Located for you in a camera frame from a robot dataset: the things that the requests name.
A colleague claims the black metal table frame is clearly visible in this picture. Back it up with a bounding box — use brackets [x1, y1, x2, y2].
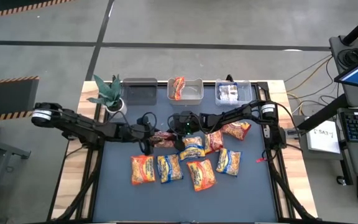
[47, 73, 319, 224]

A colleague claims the white plant pot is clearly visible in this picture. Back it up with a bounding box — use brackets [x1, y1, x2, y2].
[104, 98, 128, 116]

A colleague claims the black hazard-striped floor mat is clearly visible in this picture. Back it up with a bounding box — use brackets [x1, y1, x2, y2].
[0, 0, 74, 20]
[0, 75, 40, 122]

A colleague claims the yellow floor cable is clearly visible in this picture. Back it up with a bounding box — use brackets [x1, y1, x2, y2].
[286, 55, 334, 100]

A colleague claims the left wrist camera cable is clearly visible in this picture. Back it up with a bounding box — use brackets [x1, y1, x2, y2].
[116, 111, 158, 129]

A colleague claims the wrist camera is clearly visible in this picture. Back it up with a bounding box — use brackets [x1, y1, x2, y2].
[137, 123, 155, 141]
[178, 111, 200, 135]

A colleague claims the black diagonal support beam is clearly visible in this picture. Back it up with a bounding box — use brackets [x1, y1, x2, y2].
[296, 93, 349, 131]

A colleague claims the grey desk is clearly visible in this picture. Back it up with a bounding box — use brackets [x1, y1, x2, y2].
[337, 107, 358, 178]

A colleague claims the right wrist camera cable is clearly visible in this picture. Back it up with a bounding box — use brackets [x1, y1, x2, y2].
[167, 113, 183, 136]

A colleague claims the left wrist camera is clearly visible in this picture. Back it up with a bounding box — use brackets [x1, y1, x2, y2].
[137, 123, 155, 141]

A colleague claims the white box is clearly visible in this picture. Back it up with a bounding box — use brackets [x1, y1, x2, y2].
[305, 119, 341, 154]

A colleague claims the red Maruchan ramen pack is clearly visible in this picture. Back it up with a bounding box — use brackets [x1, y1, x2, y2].
[149, 130, 179, 149]
[203, 129, 225, 156]
[221, 120, 252, 141]

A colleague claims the blue-grey table mat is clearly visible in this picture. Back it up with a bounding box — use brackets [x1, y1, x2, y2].
[92, 85, 278, 223]

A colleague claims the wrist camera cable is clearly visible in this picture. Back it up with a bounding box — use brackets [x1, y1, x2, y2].
[167, 113, 183, 136]
[116, 111, 158, 129]

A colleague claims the green snake plant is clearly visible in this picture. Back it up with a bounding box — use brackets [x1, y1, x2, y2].
[86, 73, 124, 110]

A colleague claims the dark smoked plastic bin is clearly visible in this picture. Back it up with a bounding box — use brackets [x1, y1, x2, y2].
[122, 77, 158, 106]

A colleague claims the coiled black cable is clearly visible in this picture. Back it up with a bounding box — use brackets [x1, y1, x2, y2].
[336, 48, 358, 68]

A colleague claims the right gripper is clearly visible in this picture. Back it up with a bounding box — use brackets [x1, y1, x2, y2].
[170, 112, 213, 152]

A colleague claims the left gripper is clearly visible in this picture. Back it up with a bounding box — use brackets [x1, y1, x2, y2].
[121, 116, 154, 156]

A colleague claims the white plastic bin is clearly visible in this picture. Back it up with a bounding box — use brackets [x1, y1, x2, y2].
[167, 77, 204, 106]

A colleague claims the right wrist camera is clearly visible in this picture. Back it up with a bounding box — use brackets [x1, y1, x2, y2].
[178, 111, 200, 135]

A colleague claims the clear plastic bin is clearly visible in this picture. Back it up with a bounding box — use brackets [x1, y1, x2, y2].
[215, 79, 254, 106]

